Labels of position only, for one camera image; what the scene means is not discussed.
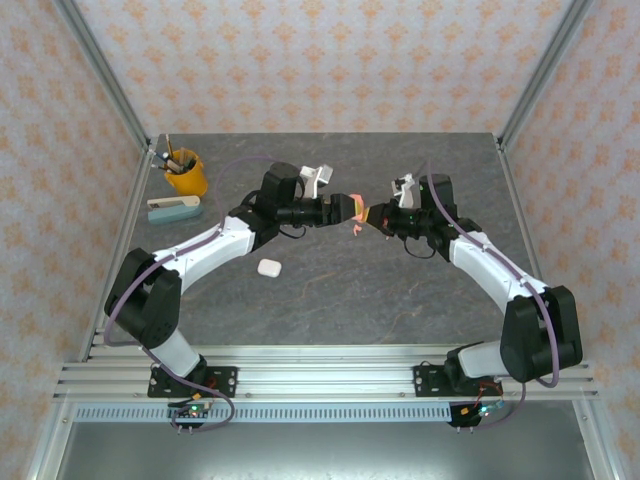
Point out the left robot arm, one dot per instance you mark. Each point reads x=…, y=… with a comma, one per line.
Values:
x=210, y=250

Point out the blue and cream stapler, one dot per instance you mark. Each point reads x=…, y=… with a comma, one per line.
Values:
x=170, y=215

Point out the brown pencil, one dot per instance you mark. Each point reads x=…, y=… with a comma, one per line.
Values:
x=169, y=145

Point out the wooden ruler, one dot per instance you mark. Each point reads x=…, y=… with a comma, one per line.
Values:
x=182, y=156

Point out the pink earbud charging case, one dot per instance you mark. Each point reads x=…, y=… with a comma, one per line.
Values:
x=356, y=196

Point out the yellow pen cup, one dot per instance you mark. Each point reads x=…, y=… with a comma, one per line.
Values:
x=190, y=182

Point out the aluminium table side rail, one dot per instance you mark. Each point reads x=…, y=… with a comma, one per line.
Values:
x=142, y=175
x=515, y=200

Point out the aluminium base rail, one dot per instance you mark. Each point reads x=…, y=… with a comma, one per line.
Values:
x=325, y=380

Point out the white and black marker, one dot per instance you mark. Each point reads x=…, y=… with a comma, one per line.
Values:
x=172, y=162

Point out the aluminium frame post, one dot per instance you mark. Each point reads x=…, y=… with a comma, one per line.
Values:
x=545, y=70
x=100, y=65

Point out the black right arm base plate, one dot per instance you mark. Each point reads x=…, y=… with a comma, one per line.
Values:
x=425, y=380

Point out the grey metal shelf panel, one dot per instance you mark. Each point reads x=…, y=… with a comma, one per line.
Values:
x=320, y=450

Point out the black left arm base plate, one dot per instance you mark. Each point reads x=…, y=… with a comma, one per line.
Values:
x=225, y=380

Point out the blue pen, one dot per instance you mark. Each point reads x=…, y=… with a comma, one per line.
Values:
x=159, y=156

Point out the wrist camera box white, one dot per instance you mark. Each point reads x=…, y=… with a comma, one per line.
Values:
x=404, y=192
x=315, y=180

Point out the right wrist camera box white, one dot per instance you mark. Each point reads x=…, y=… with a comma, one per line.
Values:
x=404, y=192

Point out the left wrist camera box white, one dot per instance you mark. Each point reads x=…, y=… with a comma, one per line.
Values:
x=315, y=180

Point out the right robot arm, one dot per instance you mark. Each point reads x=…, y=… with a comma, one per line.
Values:
x=480, y=260

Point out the white earbud charging case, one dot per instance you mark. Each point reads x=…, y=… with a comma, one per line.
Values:
x=269, y=268

